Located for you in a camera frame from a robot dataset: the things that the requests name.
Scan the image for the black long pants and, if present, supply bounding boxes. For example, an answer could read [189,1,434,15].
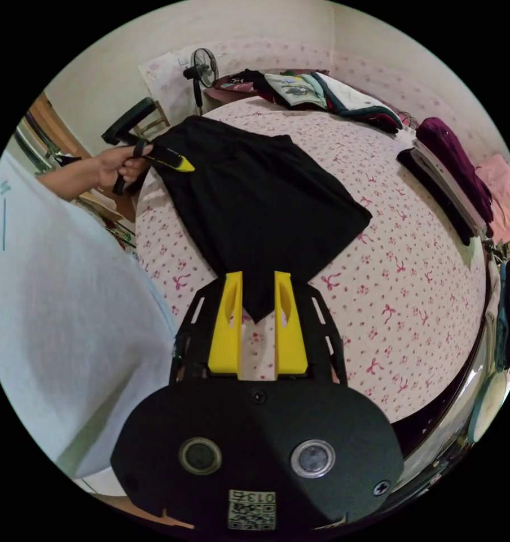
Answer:
[147,115,373,325]

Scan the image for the bed with bow-print sheet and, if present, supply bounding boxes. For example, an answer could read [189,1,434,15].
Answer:
[134,95,491,425]

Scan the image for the black standing fan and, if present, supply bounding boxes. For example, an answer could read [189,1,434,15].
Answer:
[183,47,220,116]

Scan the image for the person's left forearm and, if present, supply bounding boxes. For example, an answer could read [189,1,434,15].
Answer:
[37,156,103,203]

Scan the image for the pile of clothes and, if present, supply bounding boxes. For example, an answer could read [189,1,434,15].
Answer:
[243,68,404,134]
[397,117,495,246]

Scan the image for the dark red bedside table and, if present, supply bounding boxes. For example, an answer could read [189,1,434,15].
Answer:
[204,74,260,107]

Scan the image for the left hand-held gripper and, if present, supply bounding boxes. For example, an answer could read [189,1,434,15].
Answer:
[101,97,196,197]

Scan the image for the person's body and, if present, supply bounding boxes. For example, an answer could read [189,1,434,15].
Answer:
[0,151,181,497]

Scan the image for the pink folded cloth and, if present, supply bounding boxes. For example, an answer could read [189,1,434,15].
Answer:
[474,153,510,244]

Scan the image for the person's left hand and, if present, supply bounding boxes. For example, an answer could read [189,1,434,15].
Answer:
[96,143,154,191]

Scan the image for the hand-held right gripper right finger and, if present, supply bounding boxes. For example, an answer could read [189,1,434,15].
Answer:
[274,270,309,380]

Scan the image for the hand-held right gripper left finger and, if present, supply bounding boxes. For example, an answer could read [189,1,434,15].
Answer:
[207,270,244,380]

